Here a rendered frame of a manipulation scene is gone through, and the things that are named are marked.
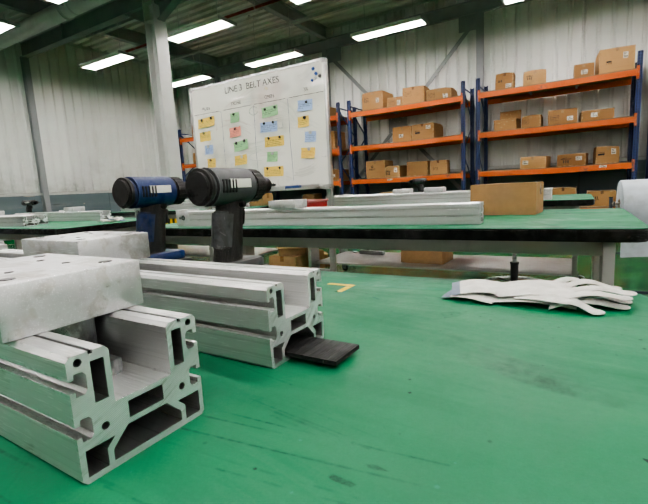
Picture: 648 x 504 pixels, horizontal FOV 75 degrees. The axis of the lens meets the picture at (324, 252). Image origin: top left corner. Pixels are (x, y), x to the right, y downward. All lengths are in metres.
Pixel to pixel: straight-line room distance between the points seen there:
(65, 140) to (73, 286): 13.43
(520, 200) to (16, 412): 2.07
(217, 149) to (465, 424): 3.96
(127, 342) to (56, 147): 13.29
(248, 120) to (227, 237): 3.29
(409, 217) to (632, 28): 9.45
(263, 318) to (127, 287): 0.13
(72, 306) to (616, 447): 0.40
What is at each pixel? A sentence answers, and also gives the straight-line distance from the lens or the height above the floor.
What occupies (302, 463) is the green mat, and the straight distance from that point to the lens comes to 0.31.
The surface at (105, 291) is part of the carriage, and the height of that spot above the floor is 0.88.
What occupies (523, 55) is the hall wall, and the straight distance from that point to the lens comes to 11.01.
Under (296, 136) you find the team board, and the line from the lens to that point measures 3.63.
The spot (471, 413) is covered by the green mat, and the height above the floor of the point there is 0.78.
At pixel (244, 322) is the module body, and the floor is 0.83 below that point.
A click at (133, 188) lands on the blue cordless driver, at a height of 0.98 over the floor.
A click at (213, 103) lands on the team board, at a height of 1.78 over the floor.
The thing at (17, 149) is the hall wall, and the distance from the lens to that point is 13.26.
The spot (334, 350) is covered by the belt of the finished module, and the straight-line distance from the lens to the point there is 0.46.
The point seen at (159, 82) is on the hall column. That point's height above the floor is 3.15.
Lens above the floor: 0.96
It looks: 9 degrees down
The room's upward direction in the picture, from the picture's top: 3 degrees counter-clockwise
